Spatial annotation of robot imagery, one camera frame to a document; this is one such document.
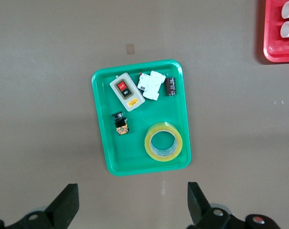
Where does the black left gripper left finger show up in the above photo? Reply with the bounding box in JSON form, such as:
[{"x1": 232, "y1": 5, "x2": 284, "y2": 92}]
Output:
[{"x1": 4, "y1": 183, "x2": 80, "y2": 229}]

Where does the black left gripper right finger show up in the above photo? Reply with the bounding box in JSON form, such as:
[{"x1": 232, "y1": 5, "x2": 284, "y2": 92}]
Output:
[{"x1": 186, "y1": 182, "x2": 245, "y2": 229}]

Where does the yellow packing tape roll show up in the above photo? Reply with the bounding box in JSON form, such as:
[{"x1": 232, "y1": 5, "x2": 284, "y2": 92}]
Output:
[{"x1": 144, "y1": 121, "x2": 183, "y2": 163}]

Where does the green plastic tray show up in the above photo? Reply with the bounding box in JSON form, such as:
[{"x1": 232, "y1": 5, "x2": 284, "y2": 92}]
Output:
[{"x1": 91, "y1": 59, "x2": 192, "y2": 177}]

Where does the red plastic tray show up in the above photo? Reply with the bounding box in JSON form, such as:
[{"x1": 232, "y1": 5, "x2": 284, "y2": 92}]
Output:
[{"x1": 263, "y1": 0, "x2": 289, "y2": 63}]

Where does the small black chip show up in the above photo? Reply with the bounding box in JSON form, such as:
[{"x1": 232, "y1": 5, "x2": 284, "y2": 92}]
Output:
[{"x1": 165, "y1": 76, "x2": 176, "y2": 96}]

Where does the white circuit breaker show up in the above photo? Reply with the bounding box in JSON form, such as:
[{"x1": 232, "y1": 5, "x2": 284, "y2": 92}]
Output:
[{"x1": 137, "y1": 70, "x2": 166, "y2": 101}]

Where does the black push button switch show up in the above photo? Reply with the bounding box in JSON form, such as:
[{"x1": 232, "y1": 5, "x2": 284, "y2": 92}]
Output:
[{"x1": 111, "y1": 111, "x2": 130, "y2": 136}]

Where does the grey on-off switch box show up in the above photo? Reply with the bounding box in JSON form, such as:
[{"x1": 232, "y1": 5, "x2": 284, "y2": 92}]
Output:
[{"x1": 109, "y1": 72, "x2": 146, "y2": 112}]

